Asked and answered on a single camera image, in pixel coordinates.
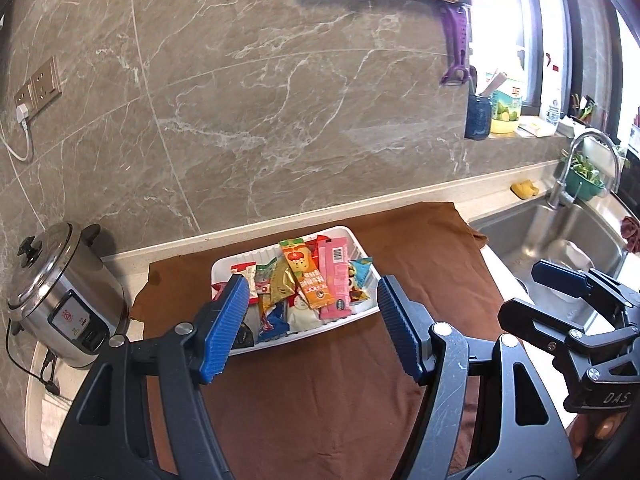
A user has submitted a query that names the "orange snack packet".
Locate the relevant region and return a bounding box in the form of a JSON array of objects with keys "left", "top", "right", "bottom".
[{"left": 279, "top": 238, "right": 334, "bottom": 310}]

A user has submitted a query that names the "white charger cable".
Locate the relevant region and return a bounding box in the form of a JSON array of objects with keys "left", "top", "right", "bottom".
[{"left": 0, "top": 103, "right": 36, "bottom": 164}]

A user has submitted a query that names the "white plastic tray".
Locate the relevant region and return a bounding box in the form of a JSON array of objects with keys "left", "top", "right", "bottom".
[{"left": 212, "top": 226, "right": 380, "bottom": 356}]

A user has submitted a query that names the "yellow sponge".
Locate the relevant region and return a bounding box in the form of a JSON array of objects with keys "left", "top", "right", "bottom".
[{"left": 510, "top": 180, "right": 539, "bottom": 200}]

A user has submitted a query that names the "blue cartoon snack packet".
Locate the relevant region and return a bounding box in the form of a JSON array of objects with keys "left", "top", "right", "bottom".
[{"left": 348, "top": 258, "right": 372, "bottom": 304}]

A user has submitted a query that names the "green potted plant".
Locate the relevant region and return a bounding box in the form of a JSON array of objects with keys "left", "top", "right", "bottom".
[{"left": 565, "top": 153, "right": 605, "bottom": 202}]

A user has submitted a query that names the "brown cloth mat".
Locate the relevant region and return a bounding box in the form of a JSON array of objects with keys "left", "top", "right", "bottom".
[{"left": 128, "top": 200, "right": 507, "bottom": 480}]

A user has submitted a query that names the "black snack packet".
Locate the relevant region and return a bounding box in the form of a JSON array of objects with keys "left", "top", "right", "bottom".
[{"left": 232, "top": 304, "right": 260, "bottom": 349}]

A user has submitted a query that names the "person's right hand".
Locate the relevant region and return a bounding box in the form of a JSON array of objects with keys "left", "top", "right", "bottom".
[{"left": 567, "top": 412, "right": 627, "bottom": 458}]

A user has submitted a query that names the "white red snack bag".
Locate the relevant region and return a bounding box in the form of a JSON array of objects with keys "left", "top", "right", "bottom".
[{"left": 288, "top": 294, "right": 323, "bottom": 333}]

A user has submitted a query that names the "purple hanging peeler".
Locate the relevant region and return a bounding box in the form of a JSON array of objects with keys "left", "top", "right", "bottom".
[{"left": 440, "top": 0, "right": 472, "bottom": 84}]

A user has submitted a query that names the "steel kitchen sink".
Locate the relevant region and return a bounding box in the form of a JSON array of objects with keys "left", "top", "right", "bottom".
[{"left": 471, "top": 197, "right": 627, "bottom": 328}]

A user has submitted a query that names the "chrome faucet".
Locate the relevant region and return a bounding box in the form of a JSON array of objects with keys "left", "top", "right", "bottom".
[{"left": 547, "top": 128, "right": 623, "bottom": 209}]

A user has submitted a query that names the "blue utensil cup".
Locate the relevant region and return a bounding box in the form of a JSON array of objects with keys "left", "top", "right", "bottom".
[{"left": 464, "top": 65, "right": 492, "bottom": 141}]

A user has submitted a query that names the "black power cord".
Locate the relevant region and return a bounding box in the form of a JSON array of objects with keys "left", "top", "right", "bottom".
[{"left": 4, "top": 318, "right": 61, "bottom": 397}]

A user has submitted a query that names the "wall power socket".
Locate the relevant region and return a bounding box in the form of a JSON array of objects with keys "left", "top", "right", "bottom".
[{"left": 14, "top": 56, "right": 62, "bottom": 118}]

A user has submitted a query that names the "pink snack packet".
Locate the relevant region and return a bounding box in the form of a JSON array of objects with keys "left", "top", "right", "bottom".
[{"left": 318, "top": 235, "right": 352, "bottom": 321}]

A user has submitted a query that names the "stainless steel rice cooker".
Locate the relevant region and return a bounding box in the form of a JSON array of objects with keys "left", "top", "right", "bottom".
[{"left": 6, "top": 221, "right": 129, "bottom": 368}]

